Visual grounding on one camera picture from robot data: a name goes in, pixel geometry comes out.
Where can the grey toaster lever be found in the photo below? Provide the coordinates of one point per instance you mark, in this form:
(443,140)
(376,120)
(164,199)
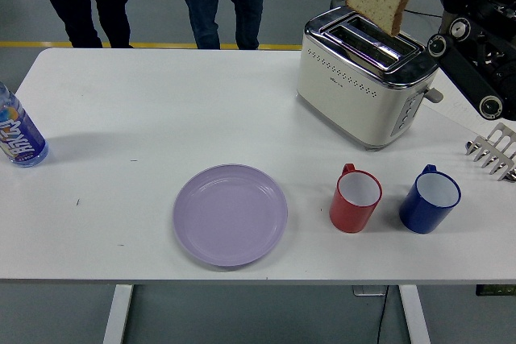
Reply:
(435,95)

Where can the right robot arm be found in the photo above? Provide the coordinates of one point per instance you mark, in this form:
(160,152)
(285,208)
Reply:
(479,30)

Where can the purple round plate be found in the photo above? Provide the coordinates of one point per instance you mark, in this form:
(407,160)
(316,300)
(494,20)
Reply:
(230,215)

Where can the cream and chrome toaster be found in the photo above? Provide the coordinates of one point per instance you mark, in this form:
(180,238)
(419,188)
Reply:
(354,106)

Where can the metal toast rack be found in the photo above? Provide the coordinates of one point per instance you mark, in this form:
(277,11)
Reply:
(493,150)

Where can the blue enamel mug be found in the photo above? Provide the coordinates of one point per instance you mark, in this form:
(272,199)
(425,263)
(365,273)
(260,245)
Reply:
(417,215)

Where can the red enamel mug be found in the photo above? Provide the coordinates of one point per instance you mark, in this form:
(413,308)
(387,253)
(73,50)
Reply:
(346,215)

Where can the black table control panel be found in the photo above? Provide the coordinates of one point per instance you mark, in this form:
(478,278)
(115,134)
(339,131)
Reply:
(496,290)

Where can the white table leg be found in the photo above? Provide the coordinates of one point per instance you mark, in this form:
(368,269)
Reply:
(117,316)
(414,316)

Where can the blue label water bottle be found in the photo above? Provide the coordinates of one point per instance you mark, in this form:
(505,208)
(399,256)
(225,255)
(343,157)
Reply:
(20,134)

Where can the grey table bracket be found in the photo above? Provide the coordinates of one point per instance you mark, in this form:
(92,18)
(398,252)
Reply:
(367,291)

